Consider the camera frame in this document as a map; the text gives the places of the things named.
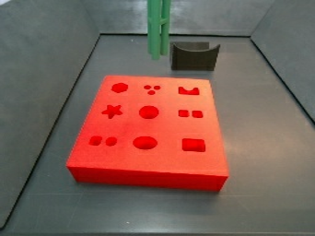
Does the green three prong peg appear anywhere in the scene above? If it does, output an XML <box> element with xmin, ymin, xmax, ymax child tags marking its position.
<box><xmin>146</xmin><ymin>0</ymin><xmax>170</xmax><ymax>60</ymax></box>

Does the red shape insertion board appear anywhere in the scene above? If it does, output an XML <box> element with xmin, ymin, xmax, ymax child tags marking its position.
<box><xmin>66</xmin><ymin>76</ymin><xmax>228</xmax><ymax>192</ymax></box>

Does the dark grey curved block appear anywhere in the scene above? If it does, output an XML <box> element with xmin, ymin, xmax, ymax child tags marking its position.
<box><xmin>169</xmin><ymin>41</ymin><xmax>220</xmax><ymax>71</ymax></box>

